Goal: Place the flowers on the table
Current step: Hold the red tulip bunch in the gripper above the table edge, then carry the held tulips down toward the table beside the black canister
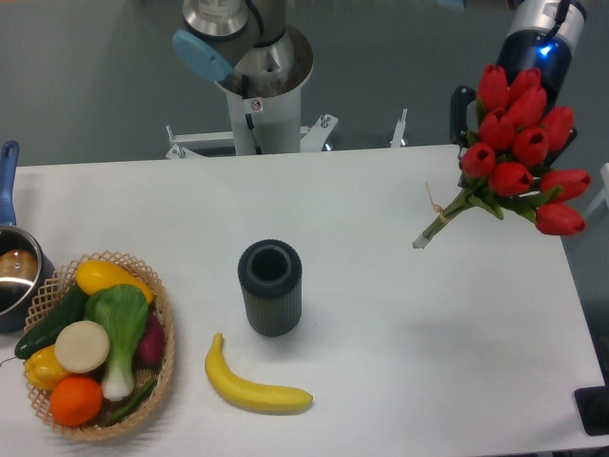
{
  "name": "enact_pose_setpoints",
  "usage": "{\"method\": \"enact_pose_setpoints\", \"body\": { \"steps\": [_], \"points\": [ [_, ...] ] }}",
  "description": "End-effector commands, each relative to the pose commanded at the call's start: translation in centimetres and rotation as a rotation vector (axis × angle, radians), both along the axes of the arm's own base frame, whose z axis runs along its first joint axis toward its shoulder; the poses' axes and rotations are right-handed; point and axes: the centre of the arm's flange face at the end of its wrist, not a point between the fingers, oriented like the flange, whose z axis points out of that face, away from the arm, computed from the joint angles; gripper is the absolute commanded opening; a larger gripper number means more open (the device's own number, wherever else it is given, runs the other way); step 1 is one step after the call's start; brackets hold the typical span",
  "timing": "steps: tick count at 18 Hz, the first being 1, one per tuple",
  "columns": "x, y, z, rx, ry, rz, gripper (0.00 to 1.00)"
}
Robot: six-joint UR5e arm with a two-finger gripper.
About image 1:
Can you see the yellow squash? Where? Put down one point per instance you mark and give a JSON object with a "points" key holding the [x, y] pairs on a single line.
{"points": [[95, 275]]}

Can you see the white metal base frame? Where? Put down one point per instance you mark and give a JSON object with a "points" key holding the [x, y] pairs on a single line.
{"points": [[317, 137]]}

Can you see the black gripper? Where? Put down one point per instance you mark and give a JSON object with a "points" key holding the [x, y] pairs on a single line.
{"points": [[543, 35]]}

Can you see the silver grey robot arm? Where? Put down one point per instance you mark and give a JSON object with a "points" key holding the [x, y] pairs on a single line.
{"points": [[261, 64]]}

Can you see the red tulip bouquet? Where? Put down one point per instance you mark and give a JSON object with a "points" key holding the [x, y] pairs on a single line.
{"points": [[505, 165]]}

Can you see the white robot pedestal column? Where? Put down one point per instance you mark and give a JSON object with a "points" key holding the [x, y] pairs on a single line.
{"points": [[265, 125]]}

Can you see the green bok choy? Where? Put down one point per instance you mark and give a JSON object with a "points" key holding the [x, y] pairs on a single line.
{"points": [[122, 311]]}

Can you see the blue handled saucepan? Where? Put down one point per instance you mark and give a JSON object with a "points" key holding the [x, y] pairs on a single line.
{"points": [[24, 266]]}

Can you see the yellow bell pepper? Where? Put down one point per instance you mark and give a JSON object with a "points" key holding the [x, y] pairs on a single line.
{"points": [[43, 369]]}

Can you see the dark green cucumber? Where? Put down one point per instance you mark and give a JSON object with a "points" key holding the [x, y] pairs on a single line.
{"points": [[70, 309]]}

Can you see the white furniture piece right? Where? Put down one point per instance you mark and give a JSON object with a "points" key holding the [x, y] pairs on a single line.
{"points": [[598, 206]]}

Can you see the dark grey ribbed vase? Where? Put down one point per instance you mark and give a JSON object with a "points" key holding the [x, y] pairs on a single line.
{"points": [[270, 274]]}

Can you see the yellow banana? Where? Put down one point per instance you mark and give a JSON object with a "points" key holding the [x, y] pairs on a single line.
{"points": [[248, 395]]}

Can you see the black device at table edge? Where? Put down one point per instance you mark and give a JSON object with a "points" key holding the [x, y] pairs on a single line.
{"points": [[592, 403]]}

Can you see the green bean pod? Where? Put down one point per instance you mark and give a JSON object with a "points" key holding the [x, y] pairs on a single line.
{"points": [[131, 405]]}

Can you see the beige round disc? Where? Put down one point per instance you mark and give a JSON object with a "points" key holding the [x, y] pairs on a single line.
{"points": [[82, 347]]}

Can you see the woven wicker basket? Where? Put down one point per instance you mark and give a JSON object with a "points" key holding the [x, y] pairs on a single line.
{"points": [[51, 293]]}

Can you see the purple red onion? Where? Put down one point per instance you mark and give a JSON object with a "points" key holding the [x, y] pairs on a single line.
{"points": [[151, 347]]}

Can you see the orange fruit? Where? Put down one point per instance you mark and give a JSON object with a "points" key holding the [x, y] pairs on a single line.
{"points": [[75, 401]]}

